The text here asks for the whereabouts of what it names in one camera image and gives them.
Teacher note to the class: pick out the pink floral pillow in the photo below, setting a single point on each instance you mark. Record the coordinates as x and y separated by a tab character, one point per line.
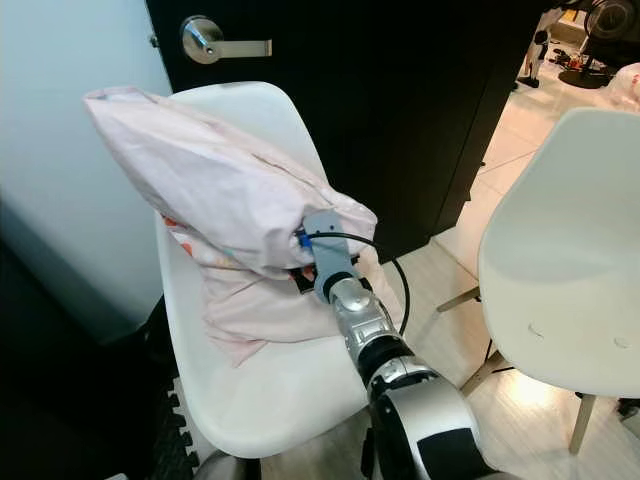
210	180

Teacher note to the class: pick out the black exercise machine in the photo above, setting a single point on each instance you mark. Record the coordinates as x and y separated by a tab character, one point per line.
610	18

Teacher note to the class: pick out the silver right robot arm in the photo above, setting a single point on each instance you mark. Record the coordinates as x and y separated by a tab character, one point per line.
365	320

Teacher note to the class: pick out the white plastic bag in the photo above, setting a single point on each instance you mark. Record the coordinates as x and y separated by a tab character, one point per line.
628	88

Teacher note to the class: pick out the white plastic shell chair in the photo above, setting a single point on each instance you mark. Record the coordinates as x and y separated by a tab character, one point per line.
560	250
280	400

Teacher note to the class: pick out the black ridged object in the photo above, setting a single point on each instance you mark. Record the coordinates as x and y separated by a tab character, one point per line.
80	420

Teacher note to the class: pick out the black door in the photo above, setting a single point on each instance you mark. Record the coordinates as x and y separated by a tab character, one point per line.
400	100

